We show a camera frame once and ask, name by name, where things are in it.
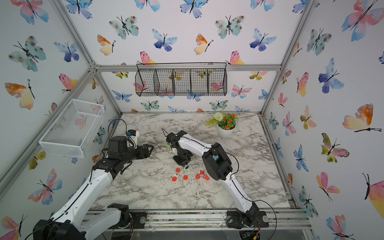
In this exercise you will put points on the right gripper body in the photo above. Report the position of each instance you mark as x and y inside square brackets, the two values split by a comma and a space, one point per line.
[181, 157]

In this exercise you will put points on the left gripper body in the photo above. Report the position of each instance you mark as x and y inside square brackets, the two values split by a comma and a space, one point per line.
[133, 154]

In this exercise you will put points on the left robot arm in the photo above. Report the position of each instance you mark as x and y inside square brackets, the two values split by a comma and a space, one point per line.
[68, 223]

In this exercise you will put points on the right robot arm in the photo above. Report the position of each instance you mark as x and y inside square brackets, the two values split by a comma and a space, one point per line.
[219, 168]

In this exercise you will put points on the potted flower plant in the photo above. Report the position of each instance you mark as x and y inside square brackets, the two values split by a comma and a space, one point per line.
[225, 123]

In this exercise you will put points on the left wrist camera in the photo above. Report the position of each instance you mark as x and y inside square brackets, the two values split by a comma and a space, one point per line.
[133, 136]

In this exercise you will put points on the white mesh wall basket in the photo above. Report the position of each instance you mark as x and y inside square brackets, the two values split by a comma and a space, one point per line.
[72, 130]

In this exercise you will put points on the black wire wall basket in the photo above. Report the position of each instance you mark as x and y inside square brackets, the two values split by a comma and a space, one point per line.
[181, 79]

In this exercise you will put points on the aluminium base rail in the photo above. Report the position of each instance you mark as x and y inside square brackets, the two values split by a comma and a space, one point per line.
[183, 220]

